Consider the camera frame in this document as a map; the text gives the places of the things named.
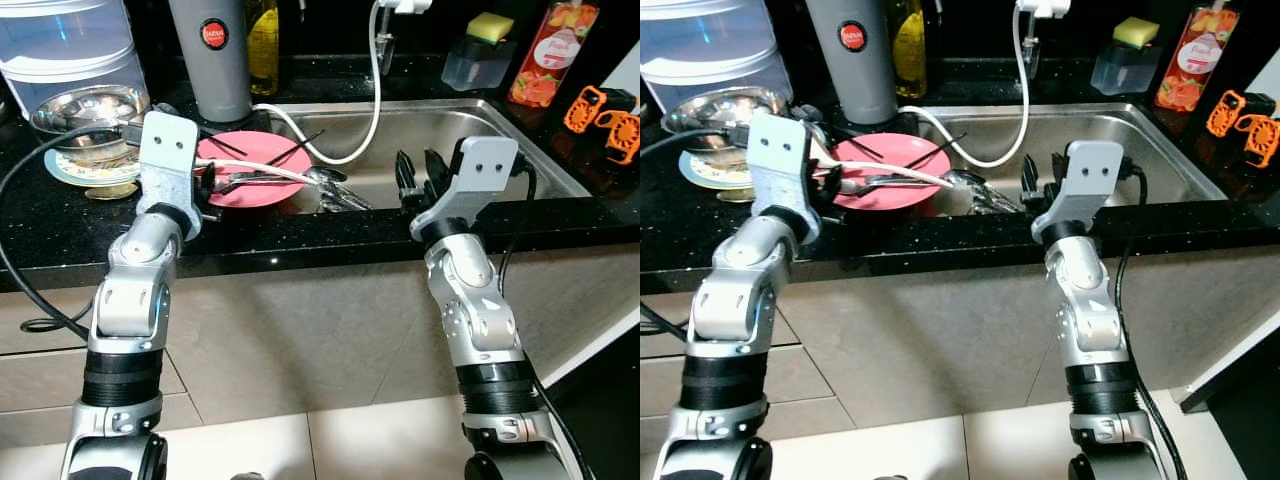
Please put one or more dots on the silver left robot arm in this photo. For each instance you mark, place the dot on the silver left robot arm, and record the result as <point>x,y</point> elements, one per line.
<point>735,300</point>
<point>130,300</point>

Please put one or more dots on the black chopstick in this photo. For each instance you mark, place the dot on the black chopstick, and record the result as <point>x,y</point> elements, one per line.
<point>225,143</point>
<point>300,146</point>
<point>935,150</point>
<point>855,142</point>

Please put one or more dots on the grey flask red badge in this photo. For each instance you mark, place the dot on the grey flask red badge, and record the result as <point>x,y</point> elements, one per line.
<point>850,85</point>
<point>210,80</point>

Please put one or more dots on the lemon print plate teal rim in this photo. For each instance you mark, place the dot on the lemon print plate teal rim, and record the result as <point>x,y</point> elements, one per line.
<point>70,170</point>
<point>700,172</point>

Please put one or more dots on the peach dish soap bottle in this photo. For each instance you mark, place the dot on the peach dish soap bottle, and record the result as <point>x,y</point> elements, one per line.
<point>1195,60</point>
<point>550,55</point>

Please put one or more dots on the yellow green sponge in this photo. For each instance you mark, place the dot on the yellow green sponge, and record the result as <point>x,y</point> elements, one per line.
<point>490,27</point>
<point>1137,30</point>

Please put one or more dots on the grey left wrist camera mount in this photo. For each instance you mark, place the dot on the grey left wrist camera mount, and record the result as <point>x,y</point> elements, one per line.
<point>778,145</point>
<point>168,145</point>

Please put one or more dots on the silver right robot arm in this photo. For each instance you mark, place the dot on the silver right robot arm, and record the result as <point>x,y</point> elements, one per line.
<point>1090,310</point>
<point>480,310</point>

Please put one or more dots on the pink plate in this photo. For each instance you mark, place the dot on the pink plate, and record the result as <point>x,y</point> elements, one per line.
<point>900,150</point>
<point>265,150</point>

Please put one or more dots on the orange black plastic tool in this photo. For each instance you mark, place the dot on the orange black plastic tool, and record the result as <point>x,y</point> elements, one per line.
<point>1225,112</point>
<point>585,110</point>

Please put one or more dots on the yellow oil bottle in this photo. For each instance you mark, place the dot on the yellow oil bottle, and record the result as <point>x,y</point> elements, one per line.
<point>262,50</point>
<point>908,50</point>

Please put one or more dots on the steel bowl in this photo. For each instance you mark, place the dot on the steel bowl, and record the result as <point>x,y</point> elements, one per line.
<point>85,110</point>
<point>720,110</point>

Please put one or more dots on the white tap head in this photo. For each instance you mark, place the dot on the white tap head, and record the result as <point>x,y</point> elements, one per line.
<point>1045,8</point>
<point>408,6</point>

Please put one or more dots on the chrome tap nozzle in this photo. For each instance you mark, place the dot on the chrome tap nozzle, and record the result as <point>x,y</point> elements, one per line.
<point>386,50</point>
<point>1030,55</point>

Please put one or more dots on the stainless steel sink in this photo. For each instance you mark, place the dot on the stainless steel sink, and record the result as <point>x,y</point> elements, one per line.
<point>548,170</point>
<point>1170,165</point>

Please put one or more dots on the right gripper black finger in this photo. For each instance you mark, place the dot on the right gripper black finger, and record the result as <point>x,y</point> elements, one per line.
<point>1030,182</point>
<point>406,180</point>
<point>435,168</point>
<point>1056,172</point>

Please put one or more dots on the translucent white water container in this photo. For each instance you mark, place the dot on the translucent white water container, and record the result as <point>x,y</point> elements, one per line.
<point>700,50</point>
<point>60,50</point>

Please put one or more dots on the white plastic spoon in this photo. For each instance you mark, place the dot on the white plastic spoon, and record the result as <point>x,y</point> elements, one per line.
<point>910,173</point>
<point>270,170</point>

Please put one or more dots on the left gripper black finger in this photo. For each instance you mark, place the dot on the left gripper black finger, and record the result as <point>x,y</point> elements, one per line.
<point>838,160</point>
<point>218,166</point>
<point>845,187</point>
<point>225,189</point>

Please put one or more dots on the clear plastic sponge holder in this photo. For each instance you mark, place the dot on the clear plastic sponge holder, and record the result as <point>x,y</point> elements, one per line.
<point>1122,68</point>
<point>475,65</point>

